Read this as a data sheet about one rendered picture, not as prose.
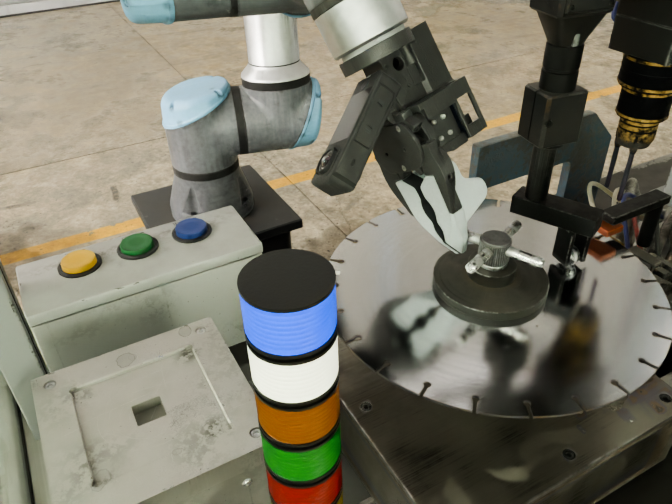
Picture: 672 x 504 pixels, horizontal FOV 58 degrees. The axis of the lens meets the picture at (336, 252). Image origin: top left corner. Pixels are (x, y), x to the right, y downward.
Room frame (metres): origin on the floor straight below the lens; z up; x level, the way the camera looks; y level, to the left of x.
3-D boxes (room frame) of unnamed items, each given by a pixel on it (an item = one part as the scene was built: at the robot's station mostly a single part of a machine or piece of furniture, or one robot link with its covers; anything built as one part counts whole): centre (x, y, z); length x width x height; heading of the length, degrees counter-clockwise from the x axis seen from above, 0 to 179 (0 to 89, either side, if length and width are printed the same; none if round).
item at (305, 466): (0.22, 0.02, 1.05); 0.05 x 0.04 x 0.03; 28
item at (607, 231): (0.56, -0.32, 0.95); 0.10 x 0.03 x 0.07; 118
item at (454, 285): (0.47, -0.15, 0.96); 0.11 x 0.11 x 0.03
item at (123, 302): (0.61, 0.24, 0.82); 0.28 x 0.11 x 0.15; 118
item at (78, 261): (0.59, 0.31, 0.90); 0.04 x 0.04 x 0.02
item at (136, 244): (0.62, 0.25, 0.90); 0.04 x 0.04 x 0.02
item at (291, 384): (0.22, 0.02, 1.11); 0.05 x 0.04 x 0.03; 28
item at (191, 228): (0.66, 0.19, 0.90); 0.04 x 0.04 x 0.02
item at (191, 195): (0.97, 0.23, 0.80); 0.15 x 0.15 x 0.10
